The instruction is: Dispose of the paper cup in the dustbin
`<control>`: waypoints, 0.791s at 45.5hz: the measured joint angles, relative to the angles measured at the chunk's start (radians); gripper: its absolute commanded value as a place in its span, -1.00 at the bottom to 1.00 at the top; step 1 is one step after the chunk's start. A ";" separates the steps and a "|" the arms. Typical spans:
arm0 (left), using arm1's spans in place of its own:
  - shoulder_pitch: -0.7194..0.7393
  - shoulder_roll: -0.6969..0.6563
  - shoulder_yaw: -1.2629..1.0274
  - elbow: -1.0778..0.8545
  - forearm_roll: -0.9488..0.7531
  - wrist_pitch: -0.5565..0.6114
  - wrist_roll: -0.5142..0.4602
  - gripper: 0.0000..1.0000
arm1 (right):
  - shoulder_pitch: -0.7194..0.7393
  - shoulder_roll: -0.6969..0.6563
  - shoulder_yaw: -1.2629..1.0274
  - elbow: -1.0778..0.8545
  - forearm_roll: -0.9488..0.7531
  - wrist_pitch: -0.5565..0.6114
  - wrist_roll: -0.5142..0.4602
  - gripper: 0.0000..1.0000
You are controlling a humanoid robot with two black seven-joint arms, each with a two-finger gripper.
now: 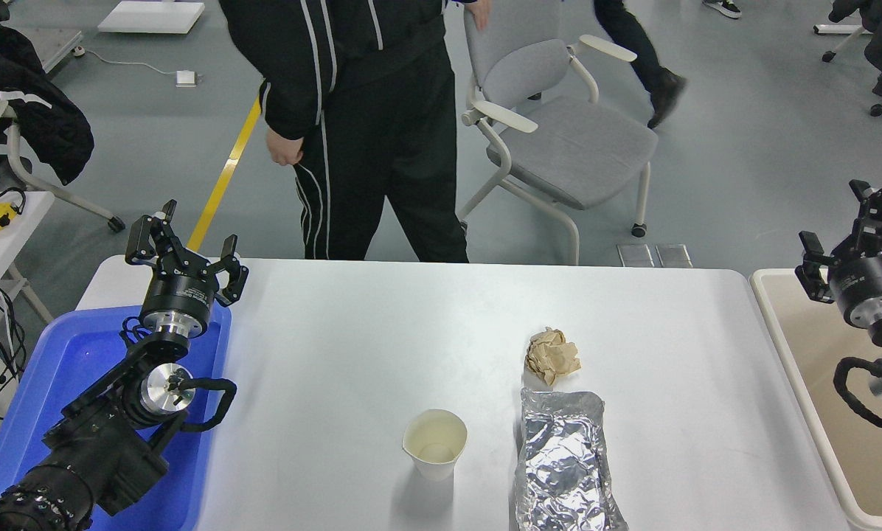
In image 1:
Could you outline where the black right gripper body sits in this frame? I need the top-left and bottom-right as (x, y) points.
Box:
(828, 247), (882, 314)

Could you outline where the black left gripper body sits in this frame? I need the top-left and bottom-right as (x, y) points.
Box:
(142, 265), (221, 319)

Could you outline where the grey chair with white frame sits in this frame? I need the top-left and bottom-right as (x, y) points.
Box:
(457, 0), (660, 266)

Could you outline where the white paper cup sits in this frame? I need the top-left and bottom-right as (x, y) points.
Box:
(402, 409), (469, 482)

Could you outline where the person's right hand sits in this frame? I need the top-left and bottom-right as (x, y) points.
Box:
(265, 127), (306, 168)

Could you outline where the large pale plastic bin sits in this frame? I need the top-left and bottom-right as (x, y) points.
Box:
(749, 268), (882, 531)

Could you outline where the blue plastic tray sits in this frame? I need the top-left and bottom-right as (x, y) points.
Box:
(0, 304), (233, 531)

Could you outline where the white framed chair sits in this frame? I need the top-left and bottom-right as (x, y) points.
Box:
(0, 92), (127, 234)

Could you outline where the metal floor socket cover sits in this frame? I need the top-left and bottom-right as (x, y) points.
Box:
(617, 243), (656, 268)
(655, 243), (695, 268)

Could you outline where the small white side table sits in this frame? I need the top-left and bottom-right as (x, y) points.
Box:
(0, 190), (57, 325)

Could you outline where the white office chair base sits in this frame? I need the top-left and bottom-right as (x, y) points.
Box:
(813, 22), (882, 119)

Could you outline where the black jacket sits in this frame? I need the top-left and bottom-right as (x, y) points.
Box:
(0, 18), (96, 186)

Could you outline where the grey floor platform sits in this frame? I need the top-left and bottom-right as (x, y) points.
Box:
(15, 28), (85, 74)

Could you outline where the flat white board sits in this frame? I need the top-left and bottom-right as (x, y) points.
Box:
(97, 0), (206, 35)

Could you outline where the crumpled tan paper ball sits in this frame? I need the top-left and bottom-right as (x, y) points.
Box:
(524, 327), (582, 386)

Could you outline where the crumpled silver foil tray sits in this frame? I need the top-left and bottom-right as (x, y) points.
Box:
(513, 388), (629, 531)

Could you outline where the white power cable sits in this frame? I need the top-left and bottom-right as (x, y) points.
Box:
(75, 46), (180, 77)

